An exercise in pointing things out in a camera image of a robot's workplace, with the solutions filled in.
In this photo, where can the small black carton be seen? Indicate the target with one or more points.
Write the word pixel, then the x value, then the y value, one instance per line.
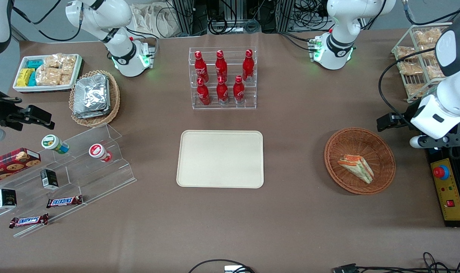
pixel 6 199
pixel 49 179

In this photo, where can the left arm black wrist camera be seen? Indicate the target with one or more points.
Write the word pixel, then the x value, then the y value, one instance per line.
pixel 391 121

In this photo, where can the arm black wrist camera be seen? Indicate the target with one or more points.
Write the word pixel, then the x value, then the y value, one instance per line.
pixel 391 121
pixel 33 115

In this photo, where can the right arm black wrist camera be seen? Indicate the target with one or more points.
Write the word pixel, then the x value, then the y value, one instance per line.
pixel 33 115

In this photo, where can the teal snack pack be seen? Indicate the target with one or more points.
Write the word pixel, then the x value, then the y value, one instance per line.
pixel 35 63
pixel 32 79

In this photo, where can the red tartan cookie box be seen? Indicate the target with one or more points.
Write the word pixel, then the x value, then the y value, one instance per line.
pixel 12 163

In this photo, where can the white rectangular snack tray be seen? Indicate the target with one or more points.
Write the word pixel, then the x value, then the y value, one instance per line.
pixel 21 89

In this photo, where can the yellow snack pack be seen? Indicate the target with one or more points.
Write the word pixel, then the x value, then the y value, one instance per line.
pixel 24 77

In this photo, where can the clear bag of rice crackers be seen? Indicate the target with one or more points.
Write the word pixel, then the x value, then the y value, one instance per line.
pixel 52 60
pixel 65 79
pixel 68 63
pixel 48 76

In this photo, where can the brown Snickers bar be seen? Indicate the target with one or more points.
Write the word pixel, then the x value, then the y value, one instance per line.
pixel 64 201
pixel 29 220

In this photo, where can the red cola bottle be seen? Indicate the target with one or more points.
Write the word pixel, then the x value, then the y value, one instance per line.
pixel 221 66
pixel 201 68
pixel 248 66
pixel 222 92
pixel 204 94
pixel 238 91

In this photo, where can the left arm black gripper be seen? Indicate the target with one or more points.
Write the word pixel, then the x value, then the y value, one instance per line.
pixel 409 115

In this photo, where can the beige plastic serving tray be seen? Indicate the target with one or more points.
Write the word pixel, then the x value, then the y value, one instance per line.
pixel 220 159

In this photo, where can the clear bag of fried snacks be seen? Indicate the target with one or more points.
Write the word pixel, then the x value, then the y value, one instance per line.
pixel 410 68
pixel 434 72
pixel 427 36
pixel 415 90
pixel 406 53
pixel 427 52

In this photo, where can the black box with yellow panel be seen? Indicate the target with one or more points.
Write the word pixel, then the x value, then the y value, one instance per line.
pixel 448 189

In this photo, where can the round brown wicker basket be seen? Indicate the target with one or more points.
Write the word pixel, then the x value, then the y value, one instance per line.
pixel 351 146

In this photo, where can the red lid yogurt cup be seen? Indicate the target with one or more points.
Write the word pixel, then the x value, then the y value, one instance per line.
pixel 98 151

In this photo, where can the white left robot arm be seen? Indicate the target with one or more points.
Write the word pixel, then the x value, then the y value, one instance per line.
pixel 340 41

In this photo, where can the clear acrylic bottle rack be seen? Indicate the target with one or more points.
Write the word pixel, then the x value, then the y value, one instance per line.
pixel 232 57

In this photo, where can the oval wicker basket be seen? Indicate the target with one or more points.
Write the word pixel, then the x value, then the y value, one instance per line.
pixel 114 98

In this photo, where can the silver foil packet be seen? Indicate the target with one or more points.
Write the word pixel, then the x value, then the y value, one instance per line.
pixel 93 115
pixel 91 93

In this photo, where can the clear acrylic step shelf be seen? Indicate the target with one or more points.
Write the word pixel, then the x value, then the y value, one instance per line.
pixel 101 178

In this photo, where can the triangular sandwich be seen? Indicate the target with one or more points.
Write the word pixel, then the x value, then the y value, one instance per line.
pixel 357 167

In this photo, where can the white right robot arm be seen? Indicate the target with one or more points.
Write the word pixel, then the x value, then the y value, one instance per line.
pixel 122 57

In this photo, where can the green lid yogurt cup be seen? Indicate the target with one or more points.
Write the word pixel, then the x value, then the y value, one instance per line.
pixel 52 143

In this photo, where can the beige cloth tote bag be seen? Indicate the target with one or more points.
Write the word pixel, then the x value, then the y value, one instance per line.
pixel 150 19

